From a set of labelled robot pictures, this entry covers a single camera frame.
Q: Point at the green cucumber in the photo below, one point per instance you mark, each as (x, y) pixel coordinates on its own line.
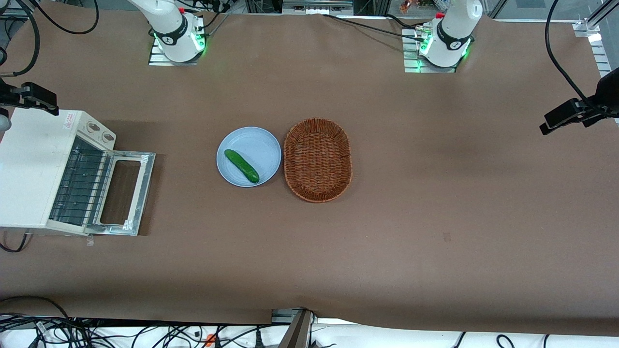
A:
(242, 166)

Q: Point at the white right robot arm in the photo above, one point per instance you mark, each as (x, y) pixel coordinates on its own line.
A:
(169, 29)

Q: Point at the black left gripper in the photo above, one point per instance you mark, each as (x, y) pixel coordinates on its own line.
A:
(607, 92)

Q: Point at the white toaster oven body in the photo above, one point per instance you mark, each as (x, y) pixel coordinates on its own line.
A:
(34, 169)

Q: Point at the aluminium frame profile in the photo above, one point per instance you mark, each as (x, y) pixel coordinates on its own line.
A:
(297, 331)

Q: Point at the red warning sticker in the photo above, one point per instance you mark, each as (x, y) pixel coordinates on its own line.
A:
(68, 120)

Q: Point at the aluminium arm base plate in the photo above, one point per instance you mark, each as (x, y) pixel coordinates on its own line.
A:
(411, 53)
(159, 59)

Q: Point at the silver oven knob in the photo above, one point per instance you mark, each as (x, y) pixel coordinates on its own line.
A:
(107, 137)
(92, 127)

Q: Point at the brown table cover sheet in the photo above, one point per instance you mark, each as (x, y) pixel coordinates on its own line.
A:
(411, 217)

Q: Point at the aluminium corner bracket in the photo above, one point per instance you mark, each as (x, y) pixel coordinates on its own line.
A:
(597, 34)

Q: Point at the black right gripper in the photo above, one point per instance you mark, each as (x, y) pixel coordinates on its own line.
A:
(9, 95)

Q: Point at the light blue round plate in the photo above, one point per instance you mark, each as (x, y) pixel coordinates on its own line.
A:
(256, 150)

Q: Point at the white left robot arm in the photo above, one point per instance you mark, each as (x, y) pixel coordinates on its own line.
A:
(452, 34)

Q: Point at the brown woven oval basket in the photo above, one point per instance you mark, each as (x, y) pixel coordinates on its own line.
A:
(316, 159)

